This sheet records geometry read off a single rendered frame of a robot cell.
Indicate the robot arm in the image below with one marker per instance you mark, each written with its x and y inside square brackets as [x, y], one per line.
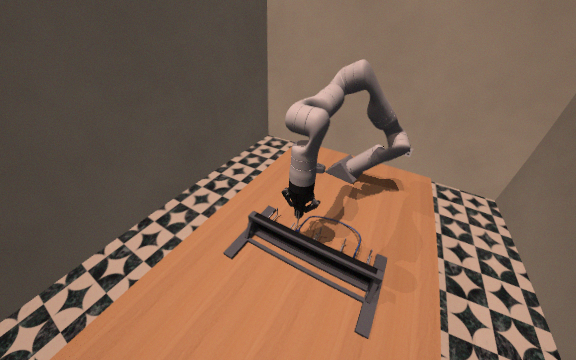
[314, 123]

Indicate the dark grey patch panel rack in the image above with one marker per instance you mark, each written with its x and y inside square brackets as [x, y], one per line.
[304, 247]

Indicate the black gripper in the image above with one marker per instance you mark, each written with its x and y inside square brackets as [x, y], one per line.
[305, 195]

